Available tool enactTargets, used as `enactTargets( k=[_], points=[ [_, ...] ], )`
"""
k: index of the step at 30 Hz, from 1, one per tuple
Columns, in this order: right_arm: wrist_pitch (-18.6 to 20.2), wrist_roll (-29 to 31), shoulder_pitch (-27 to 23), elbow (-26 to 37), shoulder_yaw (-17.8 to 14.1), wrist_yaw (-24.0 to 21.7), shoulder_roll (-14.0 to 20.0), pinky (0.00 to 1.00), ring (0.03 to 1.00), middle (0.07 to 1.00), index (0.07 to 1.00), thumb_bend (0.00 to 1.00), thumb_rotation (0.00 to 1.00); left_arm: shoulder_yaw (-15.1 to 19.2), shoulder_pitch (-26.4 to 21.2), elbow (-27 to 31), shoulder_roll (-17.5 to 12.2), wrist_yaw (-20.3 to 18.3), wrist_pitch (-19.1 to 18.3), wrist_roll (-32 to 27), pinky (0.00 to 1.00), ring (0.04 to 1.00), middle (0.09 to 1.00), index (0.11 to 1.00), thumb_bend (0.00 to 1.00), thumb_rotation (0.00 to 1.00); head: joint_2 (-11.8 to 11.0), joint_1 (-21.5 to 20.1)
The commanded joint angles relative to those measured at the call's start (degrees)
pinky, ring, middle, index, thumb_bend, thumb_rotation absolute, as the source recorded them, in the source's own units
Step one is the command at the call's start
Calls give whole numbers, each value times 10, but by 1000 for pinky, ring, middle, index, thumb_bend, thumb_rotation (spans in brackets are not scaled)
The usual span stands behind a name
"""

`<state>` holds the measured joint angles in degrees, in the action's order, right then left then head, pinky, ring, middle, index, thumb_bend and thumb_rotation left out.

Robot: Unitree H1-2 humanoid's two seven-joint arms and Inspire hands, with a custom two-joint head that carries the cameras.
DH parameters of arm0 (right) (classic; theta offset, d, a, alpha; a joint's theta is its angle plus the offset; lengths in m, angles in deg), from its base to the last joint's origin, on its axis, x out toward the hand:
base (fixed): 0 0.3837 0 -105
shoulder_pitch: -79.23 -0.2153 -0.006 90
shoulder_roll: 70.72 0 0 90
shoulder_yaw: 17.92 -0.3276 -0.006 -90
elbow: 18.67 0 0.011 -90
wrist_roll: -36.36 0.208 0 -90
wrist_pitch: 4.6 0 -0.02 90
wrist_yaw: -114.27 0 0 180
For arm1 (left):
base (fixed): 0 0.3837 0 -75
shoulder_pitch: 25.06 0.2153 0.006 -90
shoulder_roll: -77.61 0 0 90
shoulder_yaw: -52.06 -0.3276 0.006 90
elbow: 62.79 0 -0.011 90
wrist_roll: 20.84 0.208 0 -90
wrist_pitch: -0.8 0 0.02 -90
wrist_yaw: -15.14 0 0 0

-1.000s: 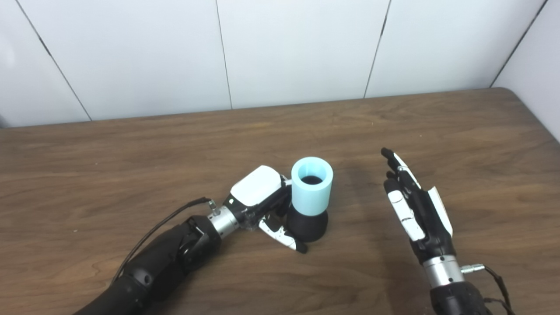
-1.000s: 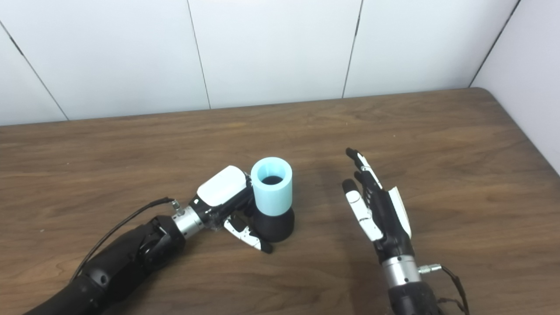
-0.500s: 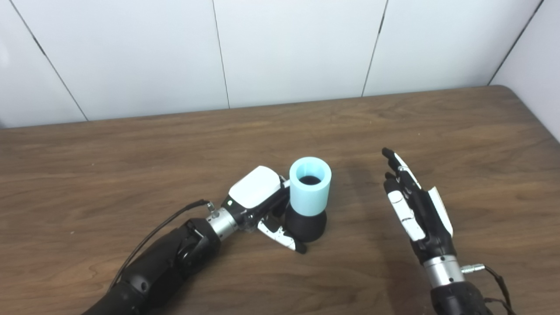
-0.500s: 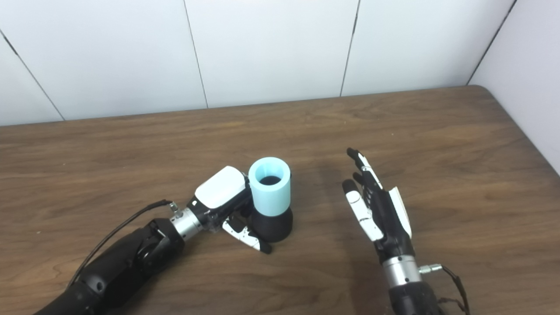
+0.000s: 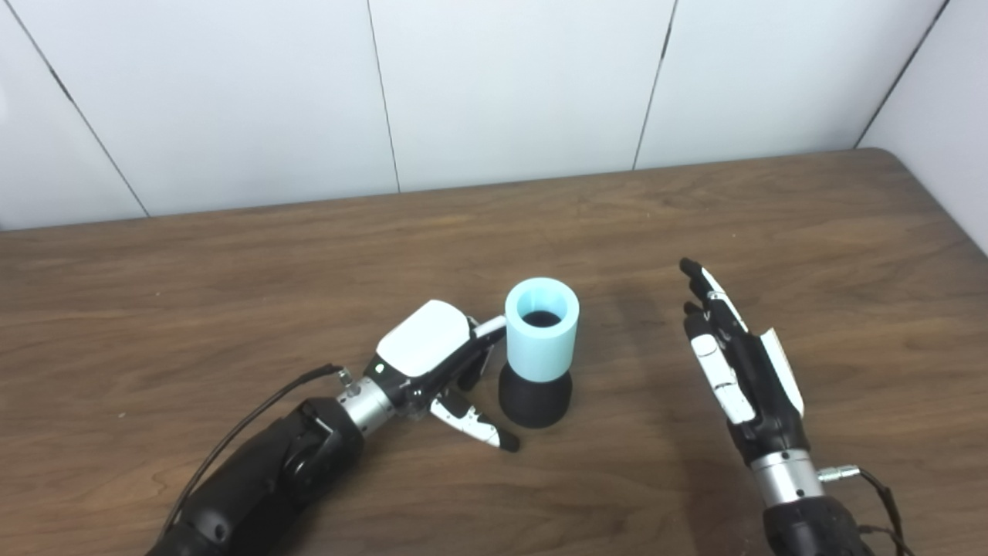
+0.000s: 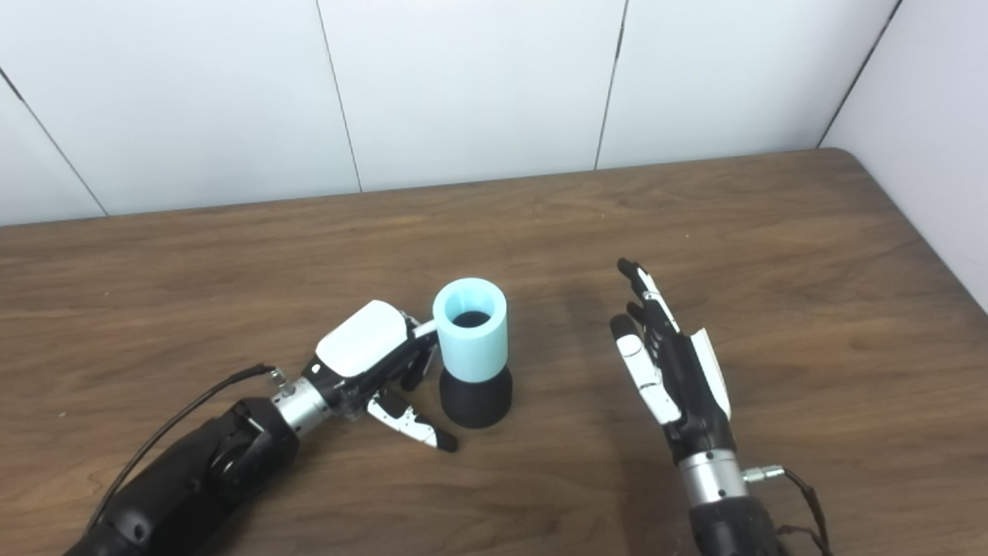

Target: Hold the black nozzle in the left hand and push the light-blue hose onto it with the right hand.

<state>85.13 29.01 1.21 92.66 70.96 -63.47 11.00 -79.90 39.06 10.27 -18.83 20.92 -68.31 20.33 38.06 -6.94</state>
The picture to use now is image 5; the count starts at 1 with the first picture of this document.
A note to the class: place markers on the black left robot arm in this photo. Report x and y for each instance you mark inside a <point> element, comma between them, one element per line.
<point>262,479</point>

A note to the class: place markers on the white and black right hand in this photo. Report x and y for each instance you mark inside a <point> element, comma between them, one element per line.
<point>749,378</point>

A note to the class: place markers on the black flared nozzle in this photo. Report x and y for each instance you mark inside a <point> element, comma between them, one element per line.
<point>535,401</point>

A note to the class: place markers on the light blue cylinder cup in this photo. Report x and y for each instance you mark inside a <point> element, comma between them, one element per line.
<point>540,340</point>

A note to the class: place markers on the white and black left hand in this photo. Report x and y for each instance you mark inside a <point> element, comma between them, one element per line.
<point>424,344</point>

